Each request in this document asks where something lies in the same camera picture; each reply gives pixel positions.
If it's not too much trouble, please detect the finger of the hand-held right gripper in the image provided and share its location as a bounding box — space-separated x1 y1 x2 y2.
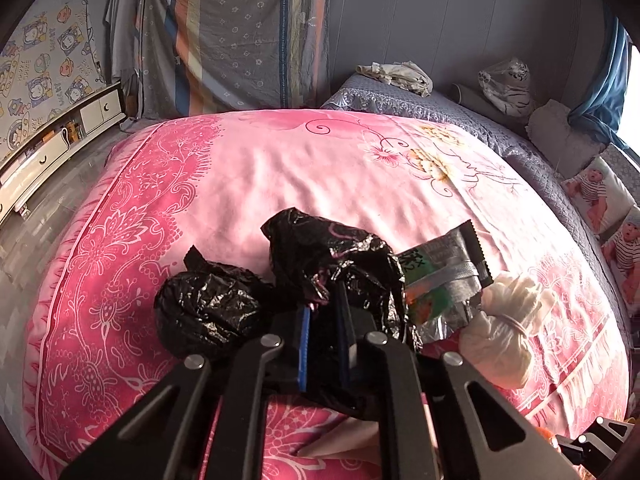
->
555 416 633 477

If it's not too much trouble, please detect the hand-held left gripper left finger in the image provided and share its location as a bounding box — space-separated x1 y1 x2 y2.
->
60 308 312 480

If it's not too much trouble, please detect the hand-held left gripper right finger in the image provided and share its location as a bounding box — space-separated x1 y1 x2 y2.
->
335 284 581 480

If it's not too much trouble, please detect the orange object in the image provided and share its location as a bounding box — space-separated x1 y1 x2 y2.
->
541 427 564 454

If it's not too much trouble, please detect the balled black plastic bag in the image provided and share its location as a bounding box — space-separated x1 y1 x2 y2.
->
154 246 276 361

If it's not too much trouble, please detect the silver green snack wrapper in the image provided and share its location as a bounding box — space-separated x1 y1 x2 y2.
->
400 220 494 346

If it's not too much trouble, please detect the white tied bundle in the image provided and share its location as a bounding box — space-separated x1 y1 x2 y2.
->
457 274 556 390

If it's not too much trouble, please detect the pink floral blanket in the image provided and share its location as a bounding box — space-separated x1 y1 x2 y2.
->
22 109 631 480

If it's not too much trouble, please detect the baby print pillow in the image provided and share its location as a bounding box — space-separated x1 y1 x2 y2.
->
600 205 640 307
562 156 639 237

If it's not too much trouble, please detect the cream crumpled cloth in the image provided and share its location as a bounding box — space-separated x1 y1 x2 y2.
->
356 60 434 99

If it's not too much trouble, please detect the grey bolster cushion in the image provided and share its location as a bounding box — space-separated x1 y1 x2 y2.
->
452 82 495 112

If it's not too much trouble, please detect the white pillow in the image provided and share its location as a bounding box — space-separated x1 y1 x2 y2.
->
527 99 608 179

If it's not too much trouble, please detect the white tiger plush toy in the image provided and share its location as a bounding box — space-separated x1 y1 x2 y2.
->
477 57 536 119

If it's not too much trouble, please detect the white low cabinet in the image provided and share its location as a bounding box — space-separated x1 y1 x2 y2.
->
0 82 126 226

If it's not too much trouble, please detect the striped hanging bed sheet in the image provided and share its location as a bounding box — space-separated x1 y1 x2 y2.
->
137 0 333 119

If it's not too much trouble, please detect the blue curtain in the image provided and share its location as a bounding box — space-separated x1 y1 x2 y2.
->
567 15 633 151

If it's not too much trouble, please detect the grey hanging garment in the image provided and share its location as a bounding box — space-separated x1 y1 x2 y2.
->
102 0 151 128

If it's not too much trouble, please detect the cartoon printed wall poster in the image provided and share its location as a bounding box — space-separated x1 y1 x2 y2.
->
0 0 108 155

